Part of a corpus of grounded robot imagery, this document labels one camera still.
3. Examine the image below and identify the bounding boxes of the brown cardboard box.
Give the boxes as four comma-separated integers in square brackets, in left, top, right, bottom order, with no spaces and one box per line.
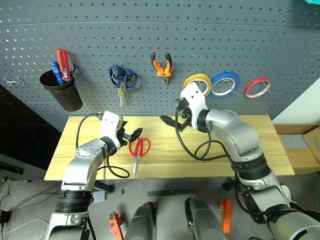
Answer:
[272,123,320,176]

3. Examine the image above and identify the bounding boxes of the black flat floor strip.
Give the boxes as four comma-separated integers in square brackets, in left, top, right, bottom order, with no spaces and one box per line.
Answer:
[147,188,199,198]

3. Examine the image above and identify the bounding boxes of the blue handled scissors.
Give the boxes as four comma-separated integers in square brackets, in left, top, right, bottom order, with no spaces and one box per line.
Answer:
[108,62,139,108]

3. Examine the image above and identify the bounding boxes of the red handled scissors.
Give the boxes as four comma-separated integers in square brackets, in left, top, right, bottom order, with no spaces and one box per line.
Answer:
[128,137,152,179]

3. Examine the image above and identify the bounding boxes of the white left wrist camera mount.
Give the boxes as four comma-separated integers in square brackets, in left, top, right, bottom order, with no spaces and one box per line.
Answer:
[99,110,124,149]

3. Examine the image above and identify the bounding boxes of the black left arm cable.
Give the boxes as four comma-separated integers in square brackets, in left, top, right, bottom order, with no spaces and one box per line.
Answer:
[75,112,131,179]

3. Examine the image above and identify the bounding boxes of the black hanging cup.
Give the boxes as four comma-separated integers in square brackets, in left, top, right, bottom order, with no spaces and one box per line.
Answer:
[39,69,84,112]

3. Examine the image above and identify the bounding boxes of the black floor cables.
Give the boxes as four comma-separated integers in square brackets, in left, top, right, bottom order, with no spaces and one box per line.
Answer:
[0,180,61,240]

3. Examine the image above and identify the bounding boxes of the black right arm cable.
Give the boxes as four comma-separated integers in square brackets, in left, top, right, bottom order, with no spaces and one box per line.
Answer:
[174,109,267,224]

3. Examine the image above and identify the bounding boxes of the red handled screwdriver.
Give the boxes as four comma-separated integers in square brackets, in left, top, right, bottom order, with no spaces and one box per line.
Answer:
[56,48,74,82]

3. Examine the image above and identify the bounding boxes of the yellow tape roll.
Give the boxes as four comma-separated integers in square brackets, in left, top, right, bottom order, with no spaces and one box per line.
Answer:
[182,73,213,98]

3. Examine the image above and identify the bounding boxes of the white floor cable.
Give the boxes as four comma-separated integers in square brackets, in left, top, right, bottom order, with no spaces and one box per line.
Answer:
[1,218,49,236]

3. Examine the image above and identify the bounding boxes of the small grey box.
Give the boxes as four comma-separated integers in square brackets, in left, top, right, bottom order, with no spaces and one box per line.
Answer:
[93,190,107,204]

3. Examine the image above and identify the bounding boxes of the black bar on floor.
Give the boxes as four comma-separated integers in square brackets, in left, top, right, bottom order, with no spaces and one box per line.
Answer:
[0,162,25,176]

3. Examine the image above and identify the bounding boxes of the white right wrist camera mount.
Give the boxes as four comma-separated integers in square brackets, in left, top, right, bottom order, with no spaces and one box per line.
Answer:
[179,81,209,127]

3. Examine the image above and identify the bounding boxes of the blue tape roll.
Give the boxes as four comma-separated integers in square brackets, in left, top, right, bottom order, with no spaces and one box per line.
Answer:
[208,71,241,99]

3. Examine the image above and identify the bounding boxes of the black table leg bracket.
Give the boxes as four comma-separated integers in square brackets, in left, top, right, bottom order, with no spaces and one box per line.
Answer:
[94,179,116,194]

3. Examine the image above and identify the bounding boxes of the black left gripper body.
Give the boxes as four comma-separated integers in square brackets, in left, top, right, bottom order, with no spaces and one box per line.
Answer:
[115,120,133,148]

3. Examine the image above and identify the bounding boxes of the black table foot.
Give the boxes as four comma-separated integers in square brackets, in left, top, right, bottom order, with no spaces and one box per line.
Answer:
[222,177,236,192]

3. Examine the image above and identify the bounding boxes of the metal wire tape hook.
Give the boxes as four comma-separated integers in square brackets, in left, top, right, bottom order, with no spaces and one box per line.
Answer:
[219,77,237,95]
[254,75,272,93]
[193,78,210,93]

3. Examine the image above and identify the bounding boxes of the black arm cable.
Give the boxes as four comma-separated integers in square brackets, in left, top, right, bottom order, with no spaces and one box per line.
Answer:
[75,112,131,179]
[174,109,267,224]

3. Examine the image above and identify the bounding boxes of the blue handled screwdriver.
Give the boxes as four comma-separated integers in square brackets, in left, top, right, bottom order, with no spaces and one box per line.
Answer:
[50,61,67,86]

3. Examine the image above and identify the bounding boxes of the orange and black pliers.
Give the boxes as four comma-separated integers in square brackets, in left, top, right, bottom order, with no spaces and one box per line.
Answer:
[150,51,173,87]

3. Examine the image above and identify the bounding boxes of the silver wire double hook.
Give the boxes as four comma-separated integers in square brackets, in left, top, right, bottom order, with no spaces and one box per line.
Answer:
[4,75,25,88]

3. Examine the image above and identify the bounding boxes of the dark grey perforated pegboard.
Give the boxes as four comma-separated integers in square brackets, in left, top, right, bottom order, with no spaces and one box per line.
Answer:
[0,0,320,133]

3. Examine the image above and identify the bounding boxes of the orange plastic bracket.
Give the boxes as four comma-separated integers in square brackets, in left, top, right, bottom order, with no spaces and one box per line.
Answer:
[219,198,234,235]
[108,211,125,240]

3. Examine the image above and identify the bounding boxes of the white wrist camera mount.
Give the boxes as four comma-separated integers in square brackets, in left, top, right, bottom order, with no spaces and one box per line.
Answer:
[99,110,124,149]
[179,81,209,127]

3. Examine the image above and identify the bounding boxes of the red tape roll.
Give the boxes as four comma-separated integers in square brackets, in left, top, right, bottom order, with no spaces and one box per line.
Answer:
[244,77,273,100]

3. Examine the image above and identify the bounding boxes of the grey rounded robot leg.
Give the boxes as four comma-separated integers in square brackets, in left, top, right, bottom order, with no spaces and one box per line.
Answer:
[123,201,158,240]
[184,197,227,240]

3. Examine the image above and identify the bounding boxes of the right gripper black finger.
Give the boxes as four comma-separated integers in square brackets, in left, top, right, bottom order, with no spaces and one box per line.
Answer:
[159,115,180,128]
[178,119,191,134]

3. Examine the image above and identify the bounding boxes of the black power adapter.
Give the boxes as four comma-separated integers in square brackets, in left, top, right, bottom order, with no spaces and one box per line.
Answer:
[0,209,12,224]

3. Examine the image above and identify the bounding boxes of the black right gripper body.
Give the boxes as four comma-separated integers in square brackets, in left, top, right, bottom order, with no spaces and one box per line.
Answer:
[175,98,193,121]

